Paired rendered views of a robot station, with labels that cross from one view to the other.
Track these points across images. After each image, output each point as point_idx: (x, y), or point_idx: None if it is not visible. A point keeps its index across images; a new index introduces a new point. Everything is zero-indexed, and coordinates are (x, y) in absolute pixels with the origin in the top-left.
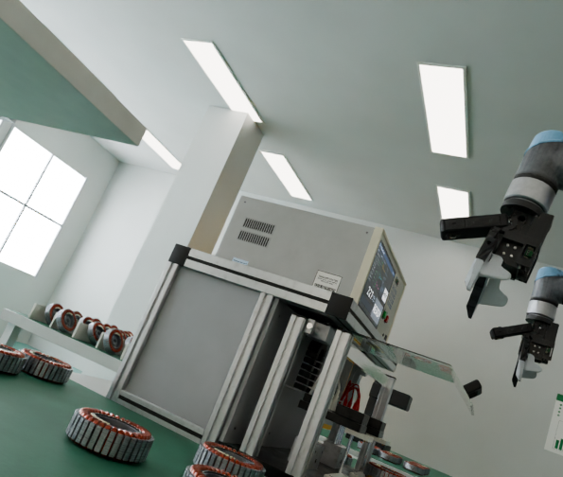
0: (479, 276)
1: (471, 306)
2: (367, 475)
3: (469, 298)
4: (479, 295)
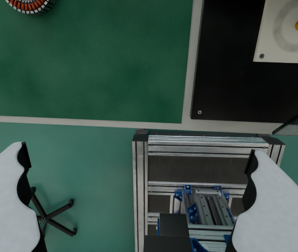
0: (229, 240)
1: (249, 165)
2: None
3: (257, 167)
4: (242, 201)
